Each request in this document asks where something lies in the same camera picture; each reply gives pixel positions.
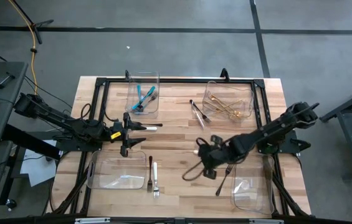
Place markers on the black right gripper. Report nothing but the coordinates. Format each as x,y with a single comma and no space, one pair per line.
217,154

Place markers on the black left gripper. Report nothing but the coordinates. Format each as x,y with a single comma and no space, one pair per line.
118,132

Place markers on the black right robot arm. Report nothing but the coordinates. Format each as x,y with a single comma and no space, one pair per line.
272,130

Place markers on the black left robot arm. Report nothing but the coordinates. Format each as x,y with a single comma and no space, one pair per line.
69,126

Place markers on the yellow tape tag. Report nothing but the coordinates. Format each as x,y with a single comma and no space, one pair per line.
115,135

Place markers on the clear plastic bin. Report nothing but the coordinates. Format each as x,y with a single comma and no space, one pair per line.
116,174
150,109
252,193
247,93

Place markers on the black desk beam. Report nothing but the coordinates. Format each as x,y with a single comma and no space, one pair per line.
32,144

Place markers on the white paper sheet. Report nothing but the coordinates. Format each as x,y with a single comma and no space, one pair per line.
38,171

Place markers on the black round knob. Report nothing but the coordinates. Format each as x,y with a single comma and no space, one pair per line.
11,203

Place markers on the black tripod stand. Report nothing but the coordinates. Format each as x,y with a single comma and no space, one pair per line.
43,23

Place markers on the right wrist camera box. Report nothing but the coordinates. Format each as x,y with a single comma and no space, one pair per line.
215,139

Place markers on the black frame clamp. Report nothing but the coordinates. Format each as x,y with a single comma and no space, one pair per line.
127,74
224,74

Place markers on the silver metal bracket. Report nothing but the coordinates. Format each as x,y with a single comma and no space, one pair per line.
91,221
266,221

